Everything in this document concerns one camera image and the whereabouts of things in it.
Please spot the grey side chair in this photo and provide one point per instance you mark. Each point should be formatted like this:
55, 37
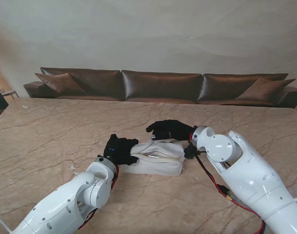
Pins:
9, 92

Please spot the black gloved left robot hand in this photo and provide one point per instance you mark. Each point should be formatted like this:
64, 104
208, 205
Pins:
119, 151

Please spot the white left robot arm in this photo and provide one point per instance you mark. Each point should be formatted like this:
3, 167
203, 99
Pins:
72, 197

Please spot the brown sofa pillow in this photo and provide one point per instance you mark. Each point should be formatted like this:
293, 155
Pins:
59, 83
264, 89

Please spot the brown leather sofa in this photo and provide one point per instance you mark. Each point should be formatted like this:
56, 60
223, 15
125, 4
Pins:
160, 85

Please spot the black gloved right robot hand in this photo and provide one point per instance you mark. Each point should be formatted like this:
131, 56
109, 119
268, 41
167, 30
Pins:
172, 130

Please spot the cream white cosmetics bag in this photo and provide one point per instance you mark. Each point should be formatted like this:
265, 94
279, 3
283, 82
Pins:
160, 161

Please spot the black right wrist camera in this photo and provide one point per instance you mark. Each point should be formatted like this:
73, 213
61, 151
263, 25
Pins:
190, 152

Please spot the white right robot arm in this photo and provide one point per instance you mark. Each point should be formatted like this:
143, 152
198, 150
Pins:
248, 170

